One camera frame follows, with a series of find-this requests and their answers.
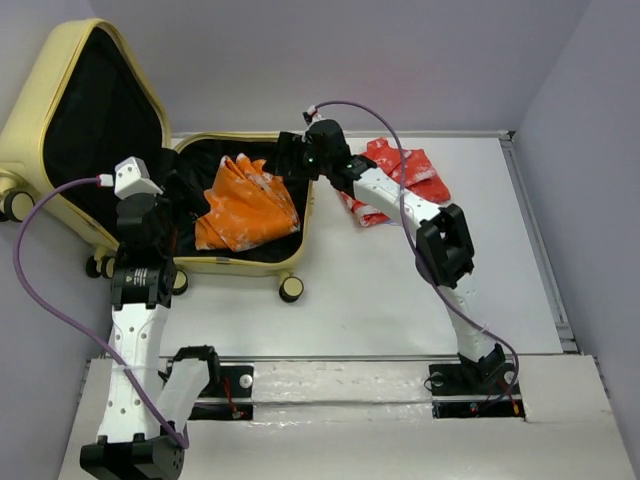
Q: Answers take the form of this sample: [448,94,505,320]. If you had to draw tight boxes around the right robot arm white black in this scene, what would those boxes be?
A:
[266,119,511,400]

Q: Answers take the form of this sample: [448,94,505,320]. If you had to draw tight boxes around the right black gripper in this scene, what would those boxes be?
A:
[263,130,333,180]

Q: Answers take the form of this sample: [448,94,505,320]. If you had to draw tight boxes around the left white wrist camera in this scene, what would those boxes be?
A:
[114,156,163,200]

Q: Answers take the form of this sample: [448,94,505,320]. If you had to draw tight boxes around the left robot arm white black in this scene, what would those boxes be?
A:
[79,163,221,479]

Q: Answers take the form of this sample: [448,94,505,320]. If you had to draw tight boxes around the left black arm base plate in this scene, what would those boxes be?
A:
[156,359,254,428]

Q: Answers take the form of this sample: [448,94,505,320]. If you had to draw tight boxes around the red white patterned garment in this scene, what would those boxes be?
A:
[337,138,451,230]

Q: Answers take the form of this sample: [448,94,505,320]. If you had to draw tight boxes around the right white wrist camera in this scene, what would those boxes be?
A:
[303,105,327,134]

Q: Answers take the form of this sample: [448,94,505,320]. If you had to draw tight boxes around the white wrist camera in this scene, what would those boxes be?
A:
[303,105,327,134]
[114,156,163,200]

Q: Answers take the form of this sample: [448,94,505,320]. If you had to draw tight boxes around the yellow hard-shell suitcase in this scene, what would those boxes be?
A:
[1,19,313,302]

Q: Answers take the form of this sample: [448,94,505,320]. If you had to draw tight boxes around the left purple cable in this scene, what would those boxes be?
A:
[13,175,191,449]

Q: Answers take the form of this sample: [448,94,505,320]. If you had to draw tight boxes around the purple cable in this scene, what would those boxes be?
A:
[13,175,191,449]
[305,100,521,416]

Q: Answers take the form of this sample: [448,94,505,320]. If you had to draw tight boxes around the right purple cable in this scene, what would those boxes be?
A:
[305,100,521,416]

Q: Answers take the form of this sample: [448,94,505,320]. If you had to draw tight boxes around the orange white patterned garment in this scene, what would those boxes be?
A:
[194,153,301,252]

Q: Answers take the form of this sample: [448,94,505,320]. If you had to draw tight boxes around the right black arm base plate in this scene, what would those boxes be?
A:
[424,363,526,419]

